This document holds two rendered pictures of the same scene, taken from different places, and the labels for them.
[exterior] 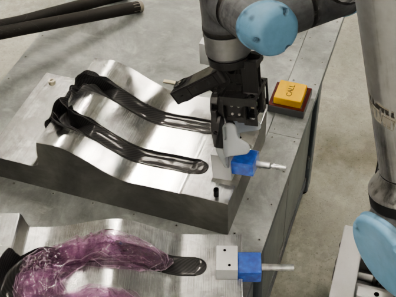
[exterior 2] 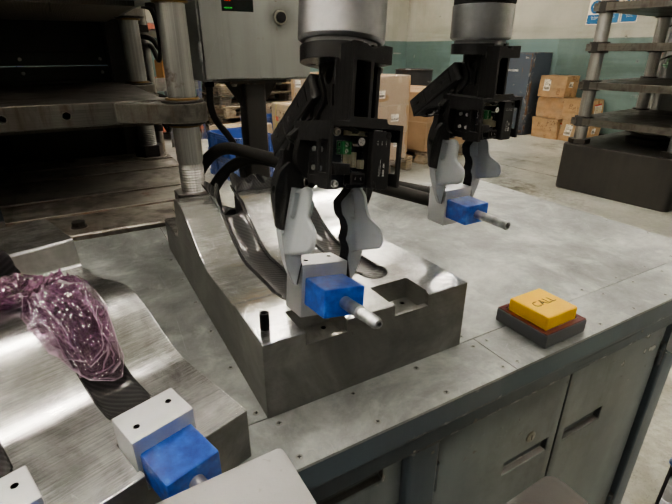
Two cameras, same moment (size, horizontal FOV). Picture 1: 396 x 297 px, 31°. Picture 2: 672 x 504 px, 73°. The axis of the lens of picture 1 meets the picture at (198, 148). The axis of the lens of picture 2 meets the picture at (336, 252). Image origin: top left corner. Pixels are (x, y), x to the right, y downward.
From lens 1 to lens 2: 1.00 m
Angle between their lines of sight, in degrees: 39
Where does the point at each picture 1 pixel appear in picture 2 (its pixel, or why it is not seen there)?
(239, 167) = (312, 293)
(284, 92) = (531, 300)
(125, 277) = (16, 344)
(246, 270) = (155, 460)
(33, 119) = not seen: hidden behind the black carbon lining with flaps
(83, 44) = not seen: hidden behind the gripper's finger
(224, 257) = (150, 411)
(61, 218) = (154, 299)
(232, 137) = (302, 214)
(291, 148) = (489, 371)
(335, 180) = not seen: outside the picture
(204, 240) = (192, 383)
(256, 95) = (345, 121)
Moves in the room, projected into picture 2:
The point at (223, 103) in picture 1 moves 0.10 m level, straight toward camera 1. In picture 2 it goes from (298, 136) to (197, 153)
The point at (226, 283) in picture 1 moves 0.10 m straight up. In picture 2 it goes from (116, 463) to (86, 355)
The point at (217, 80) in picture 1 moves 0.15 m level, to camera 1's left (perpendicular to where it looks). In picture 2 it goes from (306, 94) to (204, 86)
